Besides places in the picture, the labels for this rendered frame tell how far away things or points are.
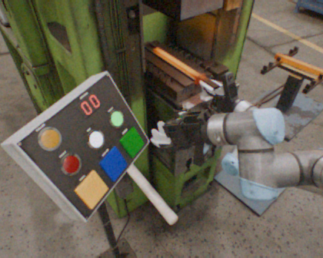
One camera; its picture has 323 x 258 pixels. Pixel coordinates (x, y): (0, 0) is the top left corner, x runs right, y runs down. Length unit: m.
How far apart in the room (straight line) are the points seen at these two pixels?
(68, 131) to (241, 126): 0.42
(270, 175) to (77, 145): 0.47
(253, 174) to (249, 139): 0.07
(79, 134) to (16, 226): 1.37
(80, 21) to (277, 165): 0.70
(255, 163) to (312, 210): 1.55
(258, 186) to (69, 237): 1.45
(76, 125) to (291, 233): 1.57
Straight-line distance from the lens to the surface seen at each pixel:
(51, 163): 0.68
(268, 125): 0.55
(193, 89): 1.16
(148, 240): 1.75
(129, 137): 0.82
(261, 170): 0.57
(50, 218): 1.95
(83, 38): 0.93
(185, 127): 0.64
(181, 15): 0.94
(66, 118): 0.70
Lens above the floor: 1.61
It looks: 45 degrees down
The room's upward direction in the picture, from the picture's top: straight up
